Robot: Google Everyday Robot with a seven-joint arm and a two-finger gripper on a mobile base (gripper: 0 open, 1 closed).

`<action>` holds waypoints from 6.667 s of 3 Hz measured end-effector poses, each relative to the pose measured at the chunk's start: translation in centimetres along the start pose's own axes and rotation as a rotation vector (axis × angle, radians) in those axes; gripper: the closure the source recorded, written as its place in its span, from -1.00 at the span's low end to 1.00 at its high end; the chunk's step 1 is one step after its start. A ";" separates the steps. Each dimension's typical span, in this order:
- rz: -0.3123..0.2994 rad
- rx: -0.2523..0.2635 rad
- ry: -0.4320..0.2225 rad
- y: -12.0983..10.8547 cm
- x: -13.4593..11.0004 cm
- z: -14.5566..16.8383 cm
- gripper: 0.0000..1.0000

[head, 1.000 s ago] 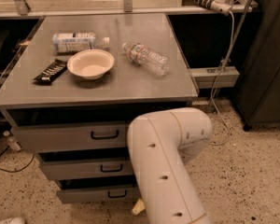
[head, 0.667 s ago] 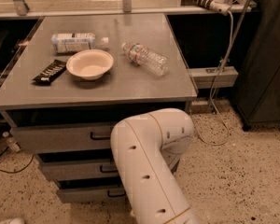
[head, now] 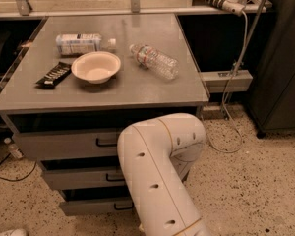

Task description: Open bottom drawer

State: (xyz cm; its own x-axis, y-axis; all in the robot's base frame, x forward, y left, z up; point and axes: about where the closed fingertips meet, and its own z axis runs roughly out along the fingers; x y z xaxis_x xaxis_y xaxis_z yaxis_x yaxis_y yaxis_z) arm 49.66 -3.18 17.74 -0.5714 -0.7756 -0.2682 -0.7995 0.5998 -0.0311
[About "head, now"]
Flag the grey top drawer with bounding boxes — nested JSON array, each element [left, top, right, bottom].
[[13, 129, 120, 161]]

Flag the grey drawer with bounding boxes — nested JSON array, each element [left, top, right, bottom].
[[13, 129, 120, 161], [59, 186, 134, 216], [39, 156, 125, 190]]

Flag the clear plastic water bottle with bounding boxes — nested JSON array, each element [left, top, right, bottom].
[[129, 44, 179, 81]]

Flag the grey metal rail box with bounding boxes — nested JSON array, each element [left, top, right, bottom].
[[201, 70, 253, 93]]

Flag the white shoe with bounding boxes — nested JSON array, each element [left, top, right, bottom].
[[0, 228, 28, 236]]

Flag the grey middle drawer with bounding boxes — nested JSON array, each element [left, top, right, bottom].
[[39, 156, 125, 190]]

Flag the grey bottom drawer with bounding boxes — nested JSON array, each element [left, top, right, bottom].
[[59, 186, 134, 216]]

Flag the black floor cable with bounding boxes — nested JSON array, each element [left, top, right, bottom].
[[0, 152, 37, 183]]

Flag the black snack bar wrapper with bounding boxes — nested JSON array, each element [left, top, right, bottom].
[[36, 62, 71, 89]]

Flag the white power strip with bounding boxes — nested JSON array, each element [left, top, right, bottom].
[[203, 0, 245, 16]]

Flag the grey drawer cabinet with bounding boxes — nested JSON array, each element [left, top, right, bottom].
[[0, 14, 208, 215]]

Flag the white paper bowl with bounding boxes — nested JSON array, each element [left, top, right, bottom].
[[71, 51, 121, 84]]

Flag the dark cabinet at right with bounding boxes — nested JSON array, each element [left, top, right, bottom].
[[246, 0, 295, 138]]

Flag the white labelled bottle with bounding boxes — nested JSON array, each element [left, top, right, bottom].
[[55, 32, 117, 56]]

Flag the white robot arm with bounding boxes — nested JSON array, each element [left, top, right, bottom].
[[117, 113, 211, 236]]

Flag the white power cable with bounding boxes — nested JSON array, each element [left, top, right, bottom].
[[200, 10, 250, 155]]

